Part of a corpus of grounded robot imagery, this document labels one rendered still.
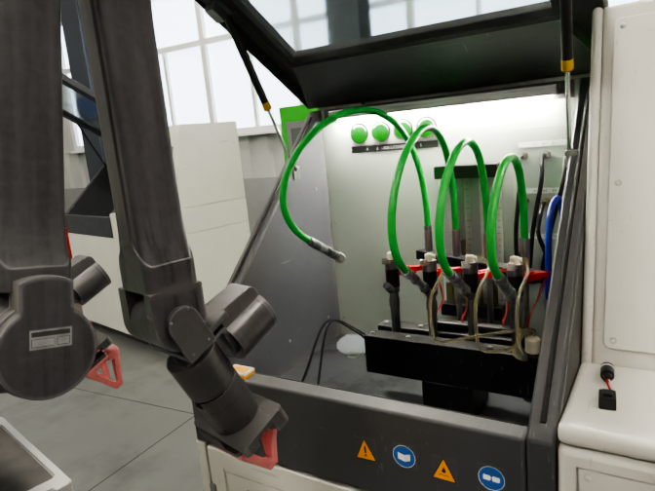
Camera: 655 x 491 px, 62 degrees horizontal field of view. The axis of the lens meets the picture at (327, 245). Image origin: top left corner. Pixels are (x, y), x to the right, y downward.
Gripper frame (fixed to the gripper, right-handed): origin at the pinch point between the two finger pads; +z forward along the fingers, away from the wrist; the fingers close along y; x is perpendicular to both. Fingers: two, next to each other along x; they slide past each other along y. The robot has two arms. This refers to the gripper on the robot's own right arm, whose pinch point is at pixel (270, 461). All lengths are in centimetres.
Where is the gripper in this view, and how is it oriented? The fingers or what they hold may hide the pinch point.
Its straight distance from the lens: 73.0
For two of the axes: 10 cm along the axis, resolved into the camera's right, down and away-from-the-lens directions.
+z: 3.9, 7.9, 4.8
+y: -7.1, -0.8, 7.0
